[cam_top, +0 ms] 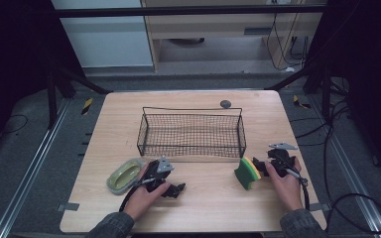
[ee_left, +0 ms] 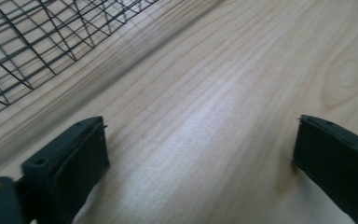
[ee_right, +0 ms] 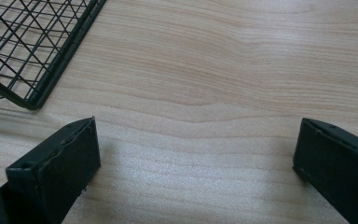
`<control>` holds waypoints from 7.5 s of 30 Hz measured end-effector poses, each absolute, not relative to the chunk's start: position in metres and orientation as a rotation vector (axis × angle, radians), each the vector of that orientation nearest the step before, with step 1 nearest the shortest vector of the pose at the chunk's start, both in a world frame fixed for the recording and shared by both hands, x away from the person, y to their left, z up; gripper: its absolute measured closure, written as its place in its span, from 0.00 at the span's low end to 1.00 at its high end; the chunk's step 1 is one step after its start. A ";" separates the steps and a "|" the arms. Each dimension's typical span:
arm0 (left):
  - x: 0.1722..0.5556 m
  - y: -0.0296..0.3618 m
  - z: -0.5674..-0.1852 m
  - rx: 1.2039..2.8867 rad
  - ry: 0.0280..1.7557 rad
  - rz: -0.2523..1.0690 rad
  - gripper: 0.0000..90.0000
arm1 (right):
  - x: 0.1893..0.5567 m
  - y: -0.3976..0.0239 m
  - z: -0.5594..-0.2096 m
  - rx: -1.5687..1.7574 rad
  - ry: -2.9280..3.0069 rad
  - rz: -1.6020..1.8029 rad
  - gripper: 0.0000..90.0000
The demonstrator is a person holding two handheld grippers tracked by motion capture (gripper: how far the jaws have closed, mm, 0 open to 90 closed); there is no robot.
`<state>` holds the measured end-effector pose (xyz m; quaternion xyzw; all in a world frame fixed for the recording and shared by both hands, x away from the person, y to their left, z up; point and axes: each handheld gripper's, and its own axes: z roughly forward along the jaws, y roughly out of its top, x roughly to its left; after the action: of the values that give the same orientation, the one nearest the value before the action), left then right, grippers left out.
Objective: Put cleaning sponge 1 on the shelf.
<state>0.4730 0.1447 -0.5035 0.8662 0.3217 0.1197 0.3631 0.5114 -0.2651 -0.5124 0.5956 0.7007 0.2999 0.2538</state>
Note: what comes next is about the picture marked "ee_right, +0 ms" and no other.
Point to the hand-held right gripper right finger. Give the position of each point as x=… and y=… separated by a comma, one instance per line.
x=341, y=165

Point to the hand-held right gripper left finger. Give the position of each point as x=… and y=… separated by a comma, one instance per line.
x=59, y=168

